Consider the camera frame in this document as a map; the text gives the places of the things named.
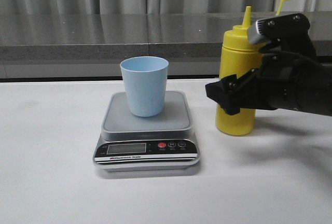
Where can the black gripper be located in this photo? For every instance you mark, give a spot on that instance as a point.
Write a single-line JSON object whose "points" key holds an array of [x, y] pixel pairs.
{"points": [[289, 77]]}

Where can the light blue plastic cup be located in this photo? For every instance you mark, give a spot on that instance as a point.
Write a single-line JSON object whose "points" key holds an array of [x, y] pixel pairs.
{"points": [[145, 80]]}

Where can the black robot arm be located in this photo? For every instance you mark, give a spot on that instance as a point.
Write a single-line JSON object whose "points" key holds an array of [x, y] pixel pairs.
{"points": [[290, 76]]}

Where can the silver digital kitchen scale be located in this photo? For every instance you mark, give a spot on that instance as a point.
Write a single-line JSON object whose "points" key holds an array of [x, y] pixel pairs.
{"points": [[165, 141]]}

